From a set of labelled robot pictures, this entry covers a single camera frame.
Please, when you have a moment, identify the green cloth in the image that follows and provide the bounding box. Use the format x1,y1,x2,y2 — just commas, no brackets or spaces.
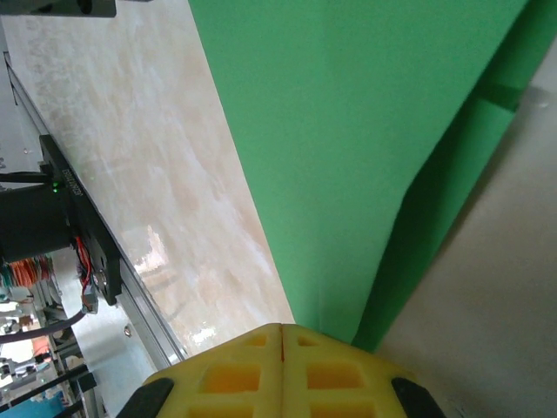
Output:
187,0,557,354

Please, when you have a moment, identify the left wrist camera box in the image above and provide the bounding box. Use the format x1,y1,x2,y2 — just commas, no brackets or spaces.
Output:
37,0,117,18

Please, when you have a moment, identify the blue object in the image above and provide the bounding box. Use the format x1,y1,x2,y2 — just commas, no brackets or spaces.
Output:
0,389,73,418

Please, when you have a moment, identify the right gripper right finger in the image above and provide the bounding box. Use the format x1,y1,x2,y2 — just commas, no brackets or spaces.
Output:
281,322,447,418

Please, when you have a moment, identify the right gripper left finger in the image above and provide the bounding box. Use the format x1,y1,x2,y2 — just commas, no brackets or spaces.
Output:
117,322,284,418

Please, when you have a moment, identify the orange green wire bundle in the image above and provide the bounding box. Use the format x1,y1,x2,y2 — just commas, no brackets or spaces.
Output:
0,255,56,289

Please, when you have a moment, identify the wide aluminium mounting rail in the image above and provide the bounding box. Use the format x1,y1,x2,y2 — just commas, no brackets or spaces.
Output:
0,47,189,376

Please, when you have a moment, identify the thin red wire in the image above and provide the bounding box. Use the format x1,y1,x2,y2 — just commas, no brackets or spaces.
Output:
73,237,96,289

